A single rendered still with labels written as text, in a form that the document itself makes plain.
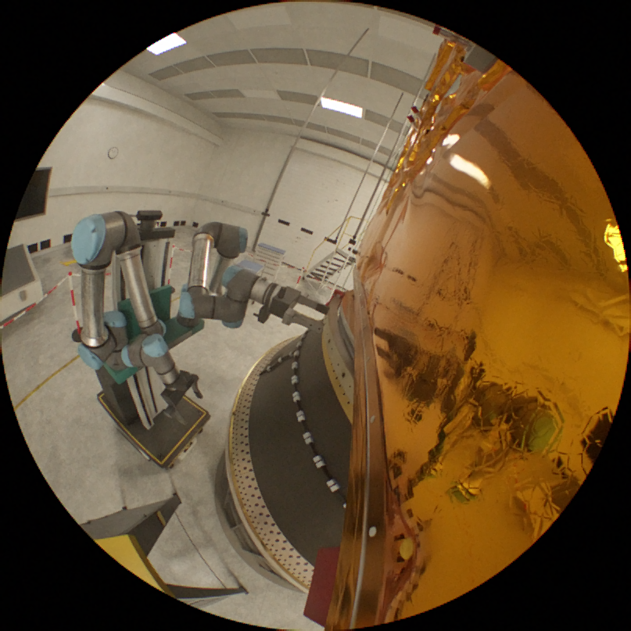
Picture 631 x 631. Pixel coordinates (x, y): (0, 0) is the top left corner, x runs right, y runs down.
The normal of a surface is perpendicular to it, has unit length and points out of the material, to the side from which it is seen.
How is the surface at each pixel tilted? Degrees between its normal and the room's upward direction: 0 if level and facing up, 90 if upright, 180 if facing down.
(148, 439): 0
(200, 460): 0
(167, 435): 0
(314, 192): 90
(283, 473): 62
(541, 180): 90
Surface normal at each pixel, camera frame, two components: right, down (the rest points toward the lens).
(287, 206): -0.15, 0.37
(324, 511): -0.49, -0.41
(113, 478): 0.37, -0.84
